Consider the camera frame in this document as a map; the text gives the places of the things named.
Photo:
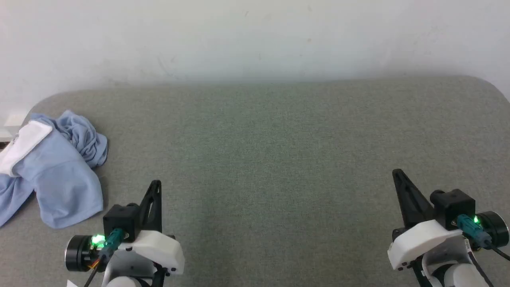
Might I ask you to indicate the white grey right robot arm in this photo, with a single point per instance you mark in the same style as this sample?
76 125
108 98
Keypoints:
462 277

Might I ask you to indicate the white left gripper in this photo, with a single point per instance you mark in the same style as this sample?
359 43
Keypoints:
157 249

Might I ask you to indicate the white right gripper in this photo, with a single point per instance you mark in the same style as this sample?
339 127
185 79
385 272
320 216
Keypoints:
418 241

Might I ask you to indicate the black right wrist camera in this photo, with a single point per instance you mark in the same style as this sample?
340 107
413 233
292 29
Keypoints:
454 205

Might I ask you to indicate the light blue polo shirt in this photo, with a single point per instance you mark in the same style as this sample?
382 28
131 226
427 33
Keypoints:
59 175

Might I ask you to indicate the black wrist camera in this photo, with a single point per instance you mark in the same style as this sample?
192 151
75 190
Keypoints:
454 205
119 217

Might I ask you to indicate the grey fabric sofa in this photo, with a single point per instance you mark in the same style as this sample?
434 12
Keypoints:
263 159

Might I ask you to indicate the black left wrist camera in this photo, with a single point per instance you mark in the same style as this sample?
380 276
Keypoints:
119 217

